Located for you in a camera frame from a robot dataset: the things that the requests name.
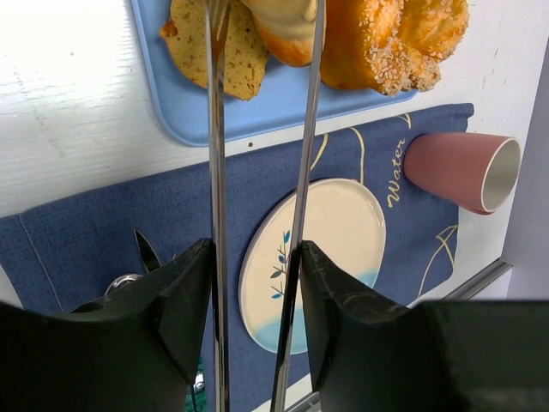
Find pink ceramic mug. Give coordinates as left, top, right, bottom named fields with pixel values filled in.
left=404, top=132, right=522, bottom=215

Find cream plate with leaf pattern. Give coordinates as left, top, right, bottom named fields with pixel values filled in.
left=238, top=179, right=386, bottom=353

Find blue fabric placemat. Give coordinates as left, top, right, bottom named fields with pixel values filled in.
left=0, top=102, right=475, bottom=403

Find glazed ring doughnut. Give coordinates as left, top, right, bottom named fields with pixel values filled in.
left=243, top=0, right=318, bottom=67

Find yellow sponge cake slice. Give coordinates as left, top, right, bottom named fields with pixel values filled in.
left=160, top=0, right=269, bottom=100

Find sugared orange bundt cake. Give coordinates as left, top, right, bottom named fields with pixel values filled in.
left=320, top=0, right=469, bottom=96

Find metal fork with patterned handle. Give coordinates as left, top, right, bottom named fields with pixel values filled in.
left=134, top=228, right=161, bottom=273

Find light blue plastic tray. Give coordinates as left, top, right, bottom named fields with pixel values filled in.
left=132, top=1, right=417, bottom=147

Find metal spoon with patterned handle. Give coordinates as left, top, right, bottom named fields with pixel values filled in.
left=104, top=274, right=142, bottom=295

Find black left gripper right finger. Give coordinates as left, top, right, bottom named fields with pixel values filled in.
left=300, top=241, right=548, bottom=411

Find stainless steel food tongs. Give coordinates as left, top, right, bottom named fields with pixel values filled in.
left=202, top=1, right=317, bottom=411

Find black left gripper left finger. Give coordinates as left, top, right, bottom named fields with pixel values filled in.
left=1, top=239, right=213, bottom=411

